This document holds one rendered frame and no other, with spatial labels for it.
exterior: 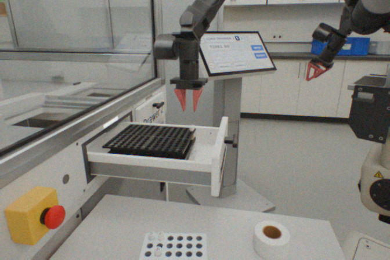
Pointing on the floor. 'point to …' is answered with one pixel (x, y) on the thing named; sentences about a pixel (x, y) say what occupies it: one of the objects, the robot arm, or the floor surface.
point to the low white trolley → (246, 229)
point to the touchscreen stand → (230, 161)
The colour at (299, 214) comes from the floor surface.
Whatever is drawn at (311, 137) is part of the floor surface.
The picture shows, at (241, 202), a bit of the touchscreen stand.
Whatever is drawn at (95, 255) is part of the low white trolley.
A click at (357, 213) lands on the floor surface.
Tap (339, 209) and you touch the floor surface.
